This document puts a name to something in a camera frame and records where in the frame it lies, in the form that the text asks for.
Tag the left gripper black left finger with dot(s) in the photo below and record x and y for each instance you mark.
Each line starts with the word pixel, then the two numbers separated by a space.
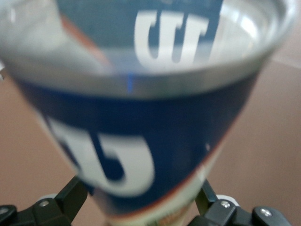
pixel 47 213

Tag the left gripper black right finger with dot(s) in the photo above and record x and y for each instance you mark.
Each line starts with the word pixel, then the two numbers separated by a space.
pixel 223 215

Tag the blue white tennis ball can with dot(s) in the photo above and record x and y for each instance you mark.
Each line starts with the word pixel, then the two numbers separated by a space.
pixel 150 117

